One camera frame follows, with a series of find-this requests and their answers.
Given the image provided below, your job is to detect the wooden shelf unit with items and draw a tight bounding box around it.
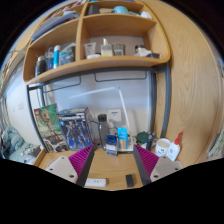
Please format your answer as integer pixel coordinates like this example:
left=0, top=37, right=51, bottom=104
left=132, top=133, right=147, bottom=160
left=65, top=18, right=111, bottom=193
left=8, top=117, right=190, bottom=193
left=22, top=0, right=172, bottom=86

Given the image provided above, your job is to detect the green patterned cloth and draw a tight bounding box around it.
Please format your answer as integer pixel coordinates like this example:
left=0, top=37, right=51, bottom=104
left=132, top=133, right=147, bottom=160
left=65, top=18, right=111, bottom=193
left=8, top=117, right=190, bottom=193
left=206, top=127, right=224, bottom=161

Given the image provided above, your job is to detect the dark grey metal frame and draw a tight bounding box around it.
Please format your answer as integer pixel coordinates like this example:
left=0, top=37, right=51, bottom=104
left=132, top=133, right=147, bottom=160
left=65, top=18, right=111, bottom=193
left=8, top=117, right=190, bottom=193
left=25, top=62, right=173, bottom=155

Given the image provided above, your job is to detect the bed with teal bedding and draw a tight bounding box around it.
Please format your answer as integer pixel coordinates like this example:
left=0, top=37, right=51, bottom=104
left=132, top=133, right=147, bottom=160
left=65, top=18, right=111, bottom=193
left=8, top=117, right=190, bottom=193
left=0, top=124, right=43, bottom=165

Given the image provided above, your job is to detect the white desk lamp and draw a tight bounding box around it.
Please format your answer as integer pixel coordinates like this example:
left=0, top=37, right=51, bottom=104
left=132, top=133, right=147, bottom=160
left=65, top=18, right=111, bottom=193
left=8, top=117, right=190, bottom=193
left=67, top=85, right=138, bottom=153

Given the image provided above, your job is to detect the white wall switch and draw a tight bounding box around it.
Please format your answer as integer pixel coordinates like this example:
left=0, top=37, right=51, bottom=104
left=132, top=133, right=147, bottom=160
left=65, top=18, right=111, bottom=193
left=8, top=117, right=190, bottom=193
left=12, top=103, right=25, bottom=113

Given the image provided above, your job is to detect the white glue bottle red cap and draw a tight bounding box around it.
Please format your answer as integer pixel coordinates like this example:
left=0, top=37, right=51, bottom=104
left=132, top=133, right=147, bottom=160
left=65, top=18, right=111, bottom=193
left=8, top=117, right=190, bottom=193
left=165, top=131, right=184, bottom=163

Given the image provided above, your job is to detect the dark green round container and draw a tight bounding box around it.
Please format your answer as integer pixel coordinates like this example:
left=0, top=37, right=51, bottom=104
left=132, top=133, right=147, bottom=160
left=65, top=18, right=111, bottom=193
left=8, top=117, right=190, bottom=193
left=135, top=130, right=150, bottom=145

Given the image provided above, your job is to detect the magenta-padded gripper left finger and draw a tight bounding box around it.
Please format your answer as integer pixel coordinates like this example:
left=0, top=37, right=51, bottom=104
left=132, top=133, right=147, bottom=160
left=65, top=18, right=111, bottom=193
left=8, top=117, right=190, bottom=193
left=44, top=143, right=96, bottom=188

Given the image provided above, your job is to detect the blue robot model box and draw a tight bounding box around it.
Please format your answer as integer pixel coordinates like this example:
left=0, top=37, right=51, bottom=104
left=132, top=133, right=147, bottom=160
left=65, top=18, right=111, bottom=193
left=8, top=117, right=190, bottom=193
left=56, top=106, right=95, bottom=152

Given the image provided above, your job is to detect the black charger block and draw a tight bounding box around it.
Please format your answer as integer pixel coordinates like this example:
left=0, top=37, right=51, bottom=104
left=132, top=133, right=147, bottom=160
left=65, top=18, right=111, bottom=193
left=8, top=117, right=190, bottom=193
left=124, top=173, right=136, bottom=189

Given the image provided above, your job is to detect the white power strip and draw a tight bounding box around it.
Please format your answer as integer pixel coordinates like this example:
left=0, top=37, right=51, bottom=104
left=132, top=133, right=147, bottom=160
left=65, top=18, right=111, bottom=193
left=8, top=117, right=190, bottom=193
left=83, top=177, right=109, bottom=189

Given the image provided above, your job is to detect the green tree figure toy box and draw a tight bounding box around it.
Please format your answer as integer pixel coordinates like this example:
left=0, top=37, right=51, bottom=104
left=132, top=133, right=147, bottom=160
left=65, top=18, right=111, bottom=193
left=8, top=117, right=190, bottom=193
left=32, top=102, right=66, bottom=154

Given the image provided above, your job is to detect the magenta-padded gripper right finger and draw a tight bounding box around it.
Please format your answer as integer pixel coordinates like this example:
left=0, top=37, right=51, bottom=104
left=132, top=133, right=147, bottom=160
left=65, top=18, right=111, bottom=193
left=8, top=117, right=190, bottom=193
left=132, top=143, right=185, bottom=187

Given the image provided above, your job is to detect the light blue and orange carton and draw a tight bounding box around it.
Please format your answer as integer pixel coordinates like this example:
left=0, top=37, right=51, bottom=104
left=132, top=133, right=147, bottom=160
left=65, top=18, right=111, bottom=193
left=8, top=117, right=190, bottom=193
left=116, top=126, right=129, bottom=151

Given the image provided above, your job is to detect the white mug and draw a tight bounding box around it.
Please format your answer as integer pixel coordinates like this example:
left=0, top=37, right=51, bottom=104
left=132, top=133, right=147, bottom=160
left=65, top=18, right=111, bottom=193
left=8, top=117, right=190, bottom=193
left=154, top=137, right=172, bottom=158

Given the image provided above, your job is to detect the black cylindrical device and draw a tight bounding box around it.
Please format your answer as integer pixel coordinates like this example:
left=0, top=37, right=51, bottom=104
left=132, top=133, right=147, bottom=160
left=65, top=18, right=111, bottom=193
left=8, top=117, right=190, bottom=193
left=145, top=131, right=158, bottom=152

